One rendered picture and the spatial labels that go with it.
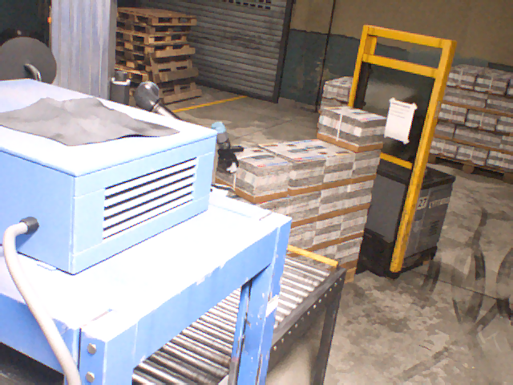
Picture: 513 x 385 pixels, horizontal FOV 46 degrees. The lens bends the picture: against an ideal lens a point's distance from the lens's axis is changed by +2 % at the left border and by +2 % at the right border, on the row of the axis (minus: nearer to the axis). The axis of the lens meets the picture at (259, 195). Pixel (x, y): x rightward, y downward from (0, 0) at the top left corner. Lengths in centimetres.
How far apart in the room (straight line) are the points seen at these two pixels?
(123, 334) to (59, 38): 211
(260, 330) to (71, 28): 180
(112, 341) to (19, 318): 18
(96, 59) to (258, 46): 828
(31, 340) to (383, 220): 407
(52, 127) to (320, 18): 941
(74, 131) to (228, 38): 1022
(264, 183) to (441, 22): 685
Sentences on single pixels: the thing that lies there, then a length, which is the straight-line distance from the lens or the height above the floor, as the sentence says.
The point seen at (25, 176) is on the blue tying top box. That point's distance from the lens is 114.
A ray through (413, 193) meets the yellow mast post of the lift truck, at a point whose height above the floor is 75.
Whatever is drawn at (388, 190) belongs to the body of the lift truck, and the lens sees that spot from 486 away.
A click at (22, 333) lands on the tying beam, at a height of 149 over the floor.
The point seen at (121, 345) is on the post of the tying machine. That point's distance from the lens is 100.
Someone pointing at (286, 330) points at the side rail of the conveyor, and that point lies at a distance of 243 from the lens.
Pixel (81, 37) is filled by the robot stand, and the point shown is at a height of 172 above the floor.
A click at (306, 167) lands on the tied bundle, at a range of 377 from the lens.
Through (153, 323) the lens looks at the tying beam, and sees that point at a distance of 106.
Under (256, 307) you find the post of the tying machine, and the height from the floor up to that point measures 131.
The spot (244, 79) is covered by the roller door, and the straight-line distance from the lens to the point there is 1122.
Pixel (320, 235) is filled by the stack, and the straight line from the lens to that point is 414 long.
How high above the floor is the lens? 209
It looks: 20 degrees down
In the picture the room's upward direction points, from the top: 8 degrees clockwise
